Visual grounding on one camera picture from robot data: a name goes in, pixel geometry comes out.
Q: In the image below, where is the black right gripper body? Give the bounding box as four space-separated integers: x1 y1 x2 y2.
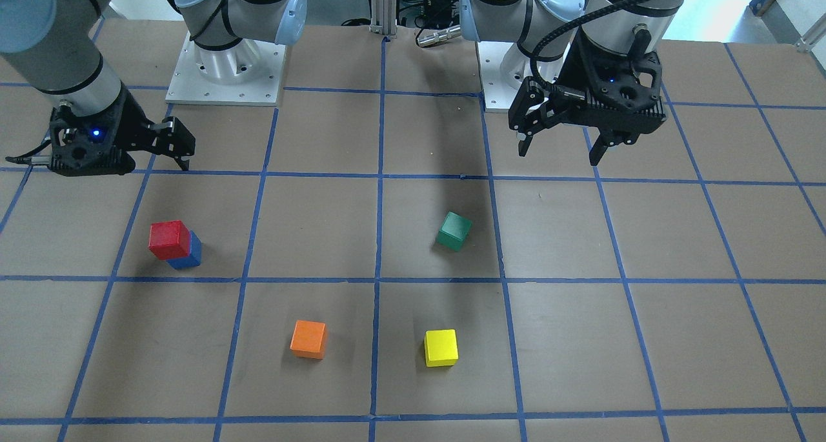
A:
48 86 197 177

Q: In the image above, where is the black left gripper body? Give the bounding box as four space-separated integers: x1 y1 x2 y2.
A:
508 28 667 139

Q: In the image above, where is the red wooden block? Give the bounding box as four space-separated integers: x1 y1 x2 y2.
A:
148 219 191 260

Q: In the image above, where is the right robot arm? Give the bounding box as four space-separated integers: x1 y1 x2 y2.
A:
2 0 308 177

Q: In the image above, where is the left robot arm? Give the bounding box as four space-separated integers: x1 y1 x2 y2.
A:
458 0 684 166

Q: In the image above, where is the blue wooden block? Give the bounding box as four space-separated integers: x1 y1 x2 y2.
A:
166 230 203 270

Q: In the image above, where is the green wooden block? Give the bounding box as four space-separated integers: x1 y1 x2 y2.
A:
436 212 472 252

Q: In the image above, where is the orange wooden block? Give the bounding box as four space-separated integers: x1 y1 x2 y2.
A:
290 319 328 360

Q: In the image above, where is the yellow wooden block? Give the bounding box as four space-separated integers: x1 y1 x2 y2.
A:
423 328 458 368

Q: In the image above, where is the silver cylinder connector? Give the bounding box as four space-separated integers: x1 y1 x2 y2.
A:
415 25 462 48

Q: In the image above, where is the black electronics box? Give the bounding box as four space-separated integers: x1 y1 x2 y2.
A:
421 0 454 28

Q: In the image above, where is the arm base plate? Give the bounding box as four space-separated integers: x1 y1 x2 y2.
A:
477 41 531 113
165 39 287 107

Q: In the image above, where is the aluminium frame post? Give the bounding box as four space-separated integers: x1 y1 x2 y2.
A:
368 0 398 39

